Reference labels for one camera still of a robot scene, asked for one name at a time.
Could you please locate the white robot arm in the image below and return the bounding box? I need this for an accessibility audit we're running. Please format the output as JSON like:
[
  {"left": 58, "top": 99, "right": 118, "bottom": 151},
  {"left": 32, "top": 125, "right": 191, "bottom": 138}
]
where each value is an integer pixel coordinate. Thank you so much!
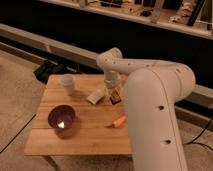
[{"left": 96, "top": 48, "right": 196, "bottom": 171}]

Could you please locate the white sponge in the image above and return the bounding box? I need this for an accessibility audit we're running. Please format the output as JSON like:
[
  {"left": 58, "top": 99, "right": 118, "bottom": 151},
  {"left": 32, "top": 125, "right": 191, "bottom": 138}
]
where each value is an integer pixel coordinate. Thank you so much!
[{"left": 87, "top": 89, "right": 105, "bottom": 104}]

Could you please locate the orange carrot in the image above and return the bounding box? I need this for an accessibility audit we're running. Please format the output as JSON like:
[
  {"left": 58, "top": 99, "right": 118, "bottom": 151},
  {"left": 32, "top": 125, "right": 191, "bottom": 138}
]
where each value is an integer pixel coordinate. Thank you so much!
[{"left": 107, "top": 115, "right": 126, "bottom": 128}]

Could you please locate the translucent plastic cup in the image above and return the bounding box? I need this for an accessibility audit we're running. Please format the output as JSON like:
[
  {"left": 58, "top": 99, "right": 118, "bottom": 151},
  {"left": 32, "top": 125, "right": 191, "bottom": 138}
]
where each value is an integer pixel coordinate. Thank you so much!
[{"left": 60, "top": 74, "right": 75, "bottom": 95}]

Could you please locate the wooden table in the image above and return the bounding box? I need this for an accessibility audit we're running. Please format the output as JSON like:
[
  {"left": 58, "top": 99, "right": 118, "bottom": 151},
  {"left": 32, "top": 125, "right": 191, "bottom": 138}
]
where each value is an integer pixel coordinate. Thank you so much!
[{"left": 24, "top": 74, "right": 131, "bottom": 156}]

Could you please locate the dark purple bowl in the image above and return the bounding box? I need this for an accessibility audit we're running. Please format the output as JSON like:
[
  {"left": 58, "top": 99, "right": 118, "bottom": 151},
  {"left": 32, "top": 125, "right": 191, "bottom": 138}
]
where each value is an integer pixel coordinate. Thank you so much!
[{"left": 48, "top": 105, "right": 76, "bottom": 129}]

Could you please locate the black box on floor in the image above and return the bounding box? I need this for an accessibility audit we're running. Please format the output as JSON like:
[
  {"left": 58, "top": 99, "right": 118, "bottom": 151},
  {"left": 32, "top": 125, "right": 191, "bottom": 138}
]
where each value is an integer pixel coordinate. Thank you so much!
[{"left": 34, "top": 60, "right": 68, "bottom": 84}]

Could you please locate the long grey bench rail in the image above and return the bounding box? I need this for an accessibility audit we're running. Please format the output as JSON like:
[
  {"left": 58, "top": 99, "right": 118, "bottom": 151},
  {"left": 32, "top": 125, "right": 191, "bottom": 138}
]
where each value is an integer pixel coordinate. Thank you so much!
[{"left": 0, "top": 24, "right": 213, "bottom": 109}]

